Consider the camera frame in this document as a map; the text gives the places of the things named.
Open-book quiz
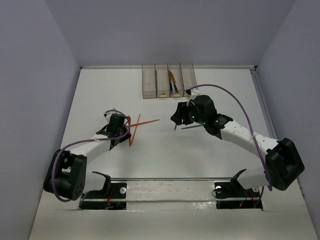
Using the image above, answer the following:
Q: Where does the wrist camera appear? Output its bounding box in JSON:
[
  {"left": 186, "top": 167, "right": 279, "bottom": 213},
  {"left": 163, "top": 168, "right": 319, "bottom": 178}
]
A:
[
  {"left": 103, "top": 112, "right": 113, "bottom": 120},
  {"left": 185, "top": 88, "right": 201, "bottom": 106}
]

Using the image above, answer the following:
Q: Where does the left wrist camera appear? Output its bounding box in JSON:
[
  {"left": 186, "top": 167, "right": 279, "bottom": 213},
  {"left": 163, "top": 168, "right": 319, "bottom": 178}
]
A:
[{"left": 103, "top": 112, "right": 113, "bottom": 120}]

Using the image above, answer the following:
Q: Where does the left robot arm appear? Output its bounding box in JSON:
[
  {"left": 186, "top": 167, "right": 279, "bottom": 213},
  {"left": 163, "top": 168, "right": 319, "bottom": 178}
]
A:
[{"left": 43, "top": 110, "right": 131, "bottom": 202}]

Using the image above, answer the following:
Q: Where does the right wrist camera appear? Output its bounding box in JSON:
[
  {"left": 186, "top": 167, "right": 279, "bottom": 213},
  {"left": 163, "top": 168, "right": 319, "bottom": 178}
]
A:
[{"left": 185, "top": 88, "right": 201, "bottom": 106}]

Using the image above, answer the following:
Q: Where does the teal fork lower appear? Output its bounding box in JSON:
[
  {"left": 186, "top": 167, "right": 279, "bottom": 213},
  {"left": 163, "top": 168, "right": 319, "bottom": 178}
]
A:
[{"left": 181, "top": 125, "right": 202, "bottom": 130}]

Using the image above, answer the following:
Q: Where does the yellow orange chopstick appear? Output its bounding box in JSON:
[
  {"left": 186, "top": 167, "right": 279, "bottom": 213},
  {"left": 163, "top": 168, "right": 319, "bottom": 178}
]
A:
[{"left": 130, "top": 114, "right": 141, "bottom": 146}]

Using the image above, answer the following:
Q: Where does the orange chopstick short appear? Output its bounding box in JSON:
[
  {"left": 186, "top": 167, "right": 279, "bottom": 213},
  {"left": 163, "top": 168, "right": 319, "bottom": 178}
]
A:
[{"left": 127, "top": 115, "right": 132, "bottom": 147}]

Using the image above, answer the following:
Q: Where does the gold knife black handle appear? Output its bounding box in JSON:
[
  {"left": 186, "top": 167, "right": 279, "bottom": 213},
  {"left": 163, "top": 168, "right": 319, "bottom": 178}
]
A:
[
  {"left": 168, "top": 70, "right": 173, "bottom": 97},
  {"left": 171, "top": 75, "right": 181, "bottom": 97}
]

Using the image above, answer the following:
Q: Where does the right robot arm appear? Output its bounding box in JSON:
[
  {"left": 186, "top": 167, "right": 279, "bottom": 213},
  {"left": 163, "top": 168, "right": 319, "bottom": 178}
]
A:
[{"left": 170, "top": 95, "right": 305, "bottom": 196}]

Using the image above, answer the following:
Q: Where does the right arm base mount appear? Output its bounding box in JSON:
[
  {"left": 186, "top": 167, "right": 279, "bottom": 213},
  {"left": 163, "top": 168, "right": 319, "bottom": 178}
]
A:
[{"left": 211, "top": 181, "right": 263, "bottom": 210}]

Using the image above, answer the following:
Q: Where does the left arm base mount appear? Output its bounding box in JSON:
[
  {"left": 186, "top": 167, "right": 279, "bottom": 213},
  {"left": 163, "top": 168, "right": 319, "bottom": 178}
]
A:
[{"left": 78, "top": 182, "right": 127, "bottom": 211}]

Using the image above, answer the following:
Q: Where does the orange chopstick long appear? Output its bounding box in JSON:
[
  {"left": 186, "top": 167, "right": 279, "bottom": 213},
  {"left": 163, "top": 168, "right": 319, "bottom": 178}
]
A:
[{"left": 130, "top": 119, "right": 160, "bottom": 127}]

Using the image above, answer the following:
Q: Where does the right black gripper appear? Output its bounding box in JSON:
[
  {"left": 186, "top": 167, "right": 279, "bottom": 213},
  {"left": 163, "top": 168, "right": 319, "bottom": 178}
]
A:
[{"left": 170, "top": 99, "right": 207, "bottom": 125}]

